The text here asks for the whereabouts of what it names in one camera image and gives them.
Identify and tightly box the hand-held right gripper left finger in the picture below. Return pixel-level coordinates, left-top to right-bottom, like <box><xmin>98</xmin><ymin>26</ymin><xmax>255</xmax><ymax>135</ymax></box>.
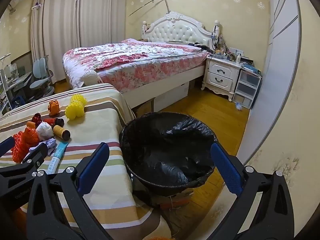
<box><xmin>26</xmin><ymin>142</ymin><xmax>112</xmax><ymax>240</ymax></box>

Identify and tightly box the orange wrapper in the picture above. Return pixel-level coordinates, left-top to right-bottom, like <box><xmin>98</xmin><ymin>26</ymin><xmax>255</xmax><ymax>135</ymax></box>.
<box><xmin>48</xmin><ymin>100</ymin><xmax>60</xmax><ymax>117</ymax></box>

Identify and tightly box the white upholstered bed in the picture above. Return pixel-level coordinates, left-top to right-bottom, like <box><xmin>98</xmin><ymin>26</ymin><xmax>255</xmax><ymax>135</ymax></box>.
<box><xmin>63</xmin><ymin>11</ymin><xmax>222</xmax><ymax>114</ymax></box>

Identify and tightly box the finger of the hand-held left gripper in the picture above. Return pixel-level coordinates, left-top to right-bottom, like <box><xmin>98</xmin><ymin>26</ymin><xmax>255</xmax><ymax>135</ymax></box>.
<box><xmin>0</xmin><ymin>144</ymin><xmax>48</xmax><ymax>180</ymax></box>
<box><xmin>0</xmin><ymin>136</ymin><xmax>16</xmax><ymax>157</ymax></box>

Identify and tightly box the yellow foam fruit net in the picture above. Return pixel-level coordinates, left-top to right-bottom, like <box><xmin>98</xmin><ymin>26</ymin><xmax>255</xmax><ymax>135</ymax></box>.
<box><xmin>65</xmin><ymin>94</ymin><xmax>87</xmax><ymax>119</ymax></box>

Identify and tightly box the grey swivel chair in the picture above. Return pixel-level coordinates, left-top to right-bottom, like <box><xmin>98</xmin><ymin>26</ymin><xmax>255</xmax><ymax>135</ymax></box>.
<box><xmin>29</xmin><ymin>57</ymin><xmax>55</xmax><ymax>98</ymax></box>

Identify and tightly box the striped bedsheet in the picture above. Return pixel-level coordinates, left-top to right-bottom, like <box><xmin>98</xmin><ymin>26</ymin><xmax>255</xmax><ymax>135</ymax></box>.
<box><xmin>0</xmin><ymin>83</ymin><xmax>173</xmax><ymax>240</ymax></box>

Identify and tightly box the floral duvet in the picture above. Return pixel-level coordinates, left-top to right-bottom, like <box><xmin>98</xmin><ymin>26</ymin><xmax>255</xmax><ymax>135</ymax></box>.
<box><xmin>62</xmin><ymin>38</ymin><xmax>209</xmax><ymax>93</ymax></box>

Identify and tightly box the teal and white tube box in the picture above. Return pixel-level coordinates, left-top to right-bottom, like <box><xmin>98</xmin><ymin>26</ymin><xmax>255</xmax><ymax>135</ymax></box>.
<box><xmin>47</xmin><ymin>140</ymin><xmax>69</xmax><ymax>174</ymax></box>

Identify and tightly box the nightstand clutter of small bottles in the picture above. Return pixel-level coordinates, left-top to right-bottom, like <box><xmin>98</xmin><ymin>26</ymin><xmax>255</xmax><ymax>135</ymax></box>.
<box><xmin>210</xmin><ymin>44</ymin><xmax>250</xmax><ymax>63</ymax></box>

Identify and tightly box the red small bottle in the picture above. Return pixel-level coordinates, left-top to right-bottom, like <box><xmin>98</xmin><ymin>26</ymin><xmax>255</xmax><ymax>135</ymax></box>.
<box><xmin>43</xmin><ymin>117</ymin><xmax>65</xmax><ymax>127</ymax></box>

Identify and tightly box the grey desk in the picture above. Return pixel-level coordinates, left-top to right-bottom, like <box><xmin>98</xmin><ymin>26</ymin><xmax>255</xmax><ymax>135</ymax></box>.
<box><xmin>0</xmin><ymin>66</ymin><xmax>33</xmax><ymax>105</ymax></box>

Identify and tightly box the dark cloth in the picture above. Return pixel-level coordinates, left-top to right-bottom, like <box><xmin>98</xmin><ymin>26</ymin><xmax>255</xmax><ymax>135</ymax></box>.
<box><xmin>194</xmin><ymin>42</ymin><xmax>213</xmax><ymax>52</ymax></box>

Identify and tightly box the white wardrobe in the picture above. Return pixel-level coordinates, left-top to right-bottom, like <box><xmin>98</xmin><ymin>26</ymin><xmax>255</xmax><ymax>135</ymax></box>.
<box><xmin>236</xmin><ymin>0</ymin><xmax>302</xmax><ymax>164</ymax></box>

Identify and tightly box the thin bent metal pole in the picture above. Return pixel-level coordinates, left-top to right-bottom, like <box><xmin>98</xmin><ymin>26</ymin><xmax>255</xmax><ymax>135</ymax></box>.
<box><xmin>127</xmin><ymin>0</ymin><xmax>170</xmax><ymax>18</ymax></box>

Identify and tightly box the white storage box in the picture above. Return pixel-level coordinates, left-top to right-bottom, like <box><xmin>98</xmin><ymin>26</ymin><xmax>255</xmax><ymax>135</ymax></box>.
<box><xmin>154</xmin><ymin>82</ymin><xmax>190</xmax><ymax>108</ymax></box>

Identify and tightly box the black lined trash bin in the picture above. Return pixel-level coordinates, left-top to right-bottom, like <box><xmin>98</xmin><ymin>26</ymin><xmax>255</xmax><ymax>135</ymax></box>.
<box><xmin>119</xmin><ymin>112</ymin><xmax>218</xmax><ymax>195</ymax></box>

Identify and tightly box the yellow small bottle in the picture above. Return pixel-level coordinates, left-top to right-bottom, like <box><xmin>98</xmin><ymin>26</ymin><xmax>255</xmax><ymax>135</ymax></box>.
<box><xmin>53</xmin><ymin>125</ymin><xmax>71</xmax><ymax>140</ymax></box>

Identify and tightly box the white cloth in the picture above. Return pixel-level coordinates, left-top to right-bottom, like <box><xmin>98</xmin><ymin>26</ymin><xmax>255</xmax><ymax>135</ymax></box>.
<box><xmin>36</xmin><ymin>122</ymin><xmax>54</xmax><ymax>141</ymax></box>

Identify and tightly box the brown cardboard box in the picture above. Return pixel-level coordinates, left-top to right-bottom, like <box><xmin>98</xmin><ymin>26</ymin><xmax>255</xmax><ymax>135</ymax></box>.
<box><xmin>135</xmin><ymin>100</ymin><xmax>153</xmax><ymax>118</ymax></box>

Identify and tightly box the orange mesh net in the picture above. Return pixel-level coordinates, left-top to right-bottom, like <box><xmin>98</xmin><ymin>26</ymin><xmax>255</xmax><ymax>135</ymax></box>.
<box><xmin>10</xmin><ymin>127</ymin><xmax>40</xmax><ymax>163</ymax></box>

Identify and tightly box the stack of books and papers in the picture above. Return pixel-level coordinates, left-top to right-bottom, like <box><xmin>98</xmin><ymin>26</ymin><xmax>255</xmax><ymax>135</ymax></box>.
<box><xmin>241</xmin><ymin>57</ymin><xmax>263</xmax><ymax>77</ymax></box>

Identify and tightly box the clear plastic drawer unit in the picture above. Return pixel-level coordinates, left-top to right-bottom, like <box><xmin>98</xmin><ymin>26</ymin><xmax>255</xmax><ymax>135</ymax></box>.
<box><xmin>234</xmin><ymin>67</ymin><xmax>262</xmax><ymax>109</ymax></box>

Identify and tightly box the white nightstand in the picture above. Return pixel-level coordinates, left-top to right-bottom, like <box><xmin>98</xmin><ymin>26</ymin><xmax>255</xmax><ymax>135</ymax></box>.
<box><xmin>201</xmin><ymin>55</ymin><xmax>242</xmax><ymax>102</ymax></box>

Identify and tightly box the purple paper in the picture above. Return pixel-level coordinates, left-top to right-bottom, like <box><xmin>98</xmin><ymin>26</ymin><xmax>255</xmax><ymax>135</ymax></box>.
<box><xmin>29</xmin><ymin>137</ymin><xmax>58</xmax><ymax>155</ymax></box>

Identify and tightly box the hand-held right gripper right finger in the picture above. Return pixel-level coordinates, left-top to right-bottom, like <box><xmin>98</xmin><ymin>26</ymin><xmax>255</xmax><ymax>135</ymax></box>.
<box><xmin>210</xmin><ymin>142</ymin><xmax>295</xmax><ymax>240</ymax></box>

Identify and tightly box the beige curtain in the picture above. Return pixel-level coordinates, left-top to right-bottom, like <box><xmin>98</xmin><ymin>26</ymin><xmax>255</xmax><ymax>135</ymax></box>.
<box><xmin>77</xmin><ymin>0</ymin><xmax>128</xmax><ymax>49</ymax></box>
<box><xmin>30</xmin><ymin>0</ymin><xmax>80</xmax><ymax>83</ymax></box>

